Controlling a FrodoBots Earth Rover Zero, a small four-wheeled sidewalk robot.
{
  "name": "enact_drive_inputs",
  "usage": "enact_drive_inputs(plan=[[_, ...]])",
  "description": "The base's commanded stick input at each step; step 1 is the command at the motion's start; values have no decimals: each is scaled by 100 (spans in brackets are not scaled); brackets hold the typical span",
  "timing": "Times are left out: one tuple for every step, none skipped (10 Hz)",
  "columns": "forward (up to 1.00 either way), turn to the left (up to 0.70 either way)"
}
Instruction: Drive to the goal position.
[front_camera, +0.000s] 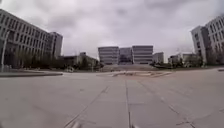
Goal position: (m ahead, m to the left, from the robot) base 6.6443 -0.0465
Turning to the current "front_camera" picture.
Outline wide stone steps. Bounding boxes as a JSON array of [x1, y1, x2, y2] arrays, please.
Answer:
[[99, 63, 159, 73]]

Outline wide building with striped storeys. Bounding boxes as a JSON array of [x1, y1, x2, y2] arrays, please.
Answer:
[[97, 45, 154, 66]]

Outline grey paved plaza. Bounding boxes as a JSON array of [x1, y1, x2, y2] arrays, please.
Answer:
[[0, 68, 224, 128]]

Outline low building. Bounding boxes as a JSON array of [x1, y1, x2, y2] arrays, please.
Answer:
[[58, 51, 100, 70], [167, 52, 204, 68]]

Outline small pale building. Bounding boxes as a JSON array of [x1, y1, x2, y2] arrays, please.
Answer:
[[152, 51, 165, 65]]

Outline long grey multi-storey building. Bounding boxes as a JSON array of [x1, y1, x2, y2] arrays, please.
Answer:
[[0, 8, 64, 69]]

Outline tall grey building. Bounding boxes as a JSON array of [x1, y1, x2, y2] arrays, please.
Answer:
[[190, 14, 224, 66]]

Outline pale lamp pole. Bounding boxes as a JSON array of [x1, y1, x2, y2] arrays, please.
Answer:
[[0, 29, 12, 73]]

